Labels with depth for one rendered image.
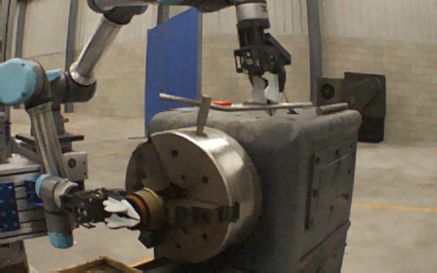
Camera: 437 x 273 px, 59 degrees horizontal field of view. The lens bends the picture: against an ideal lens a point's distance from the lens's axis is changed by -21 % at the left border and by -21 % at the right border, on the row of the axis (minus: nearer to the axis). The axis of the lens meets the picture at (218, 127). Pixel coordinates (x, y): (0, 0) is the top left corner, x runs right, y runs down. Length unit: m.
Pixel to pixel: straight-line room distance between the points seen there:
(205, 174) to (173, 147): 0.10
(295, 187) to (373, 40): 10.05
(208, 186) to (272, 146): 0.18
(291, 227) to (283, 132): 0.23
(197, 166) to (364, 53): 10.21
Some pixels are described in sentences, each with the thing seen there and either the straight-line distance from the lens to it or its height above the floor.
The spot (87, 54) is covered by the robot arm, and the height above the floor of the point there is 1.44.
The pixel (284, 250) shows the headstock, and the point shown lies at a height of 0.95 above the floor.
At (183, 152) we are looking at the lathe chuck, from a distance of 1.01.
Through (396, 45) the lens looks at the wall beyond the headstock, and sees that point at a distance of 10.91.
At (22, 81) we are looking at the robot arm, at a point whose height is 1.36.
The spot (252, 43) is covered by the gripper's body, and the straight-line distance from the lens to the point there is 1.03.
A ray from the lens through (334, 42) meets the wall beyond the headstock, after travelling 11.35.
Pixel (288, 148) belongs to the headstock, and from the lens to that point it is 1.05.
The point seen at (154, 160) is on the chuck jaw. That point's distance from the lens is 1.04.
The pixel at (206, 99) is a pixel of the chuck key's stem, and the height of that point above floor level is 1.31.
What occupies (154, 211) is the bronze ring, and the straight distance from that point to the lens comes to 0.95.
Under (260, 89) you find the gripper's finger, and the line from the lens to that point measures 1.06.
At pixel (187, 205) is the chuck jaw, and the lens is 0.97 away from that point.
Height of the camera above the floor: 1.36
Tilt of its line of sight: 7 degrees down
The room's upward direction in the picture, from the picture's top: straight up
